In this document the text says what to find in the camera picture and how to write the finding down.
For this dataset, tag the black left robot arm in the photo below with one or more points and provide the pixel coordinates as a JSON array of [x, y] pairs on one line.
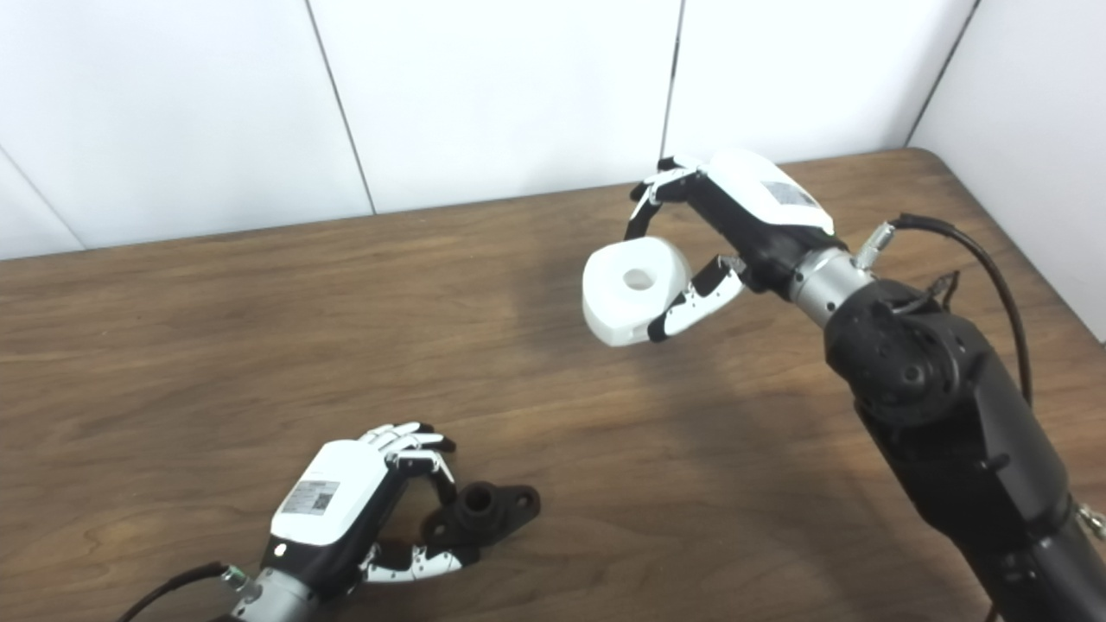
[[276, 600]]

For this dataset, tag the black flanged holder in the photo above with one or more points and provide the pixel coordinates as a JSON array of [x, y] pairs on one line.
[[484, 510]]

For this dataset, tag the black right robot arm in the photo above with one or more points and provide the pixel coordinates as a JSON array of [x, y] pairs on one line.
[[950, 415]]

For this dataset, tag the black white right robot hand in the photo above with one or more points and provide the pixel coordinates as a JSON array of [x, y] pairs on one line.
[[760, 207]]

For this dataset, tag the round white piece with holes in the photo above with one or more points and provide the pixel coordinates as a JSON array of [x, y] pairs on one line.
[[618, 302]]

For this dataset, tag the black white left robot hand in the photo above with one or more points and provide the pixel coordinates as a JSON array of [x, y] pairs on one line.
[[324, 501]]

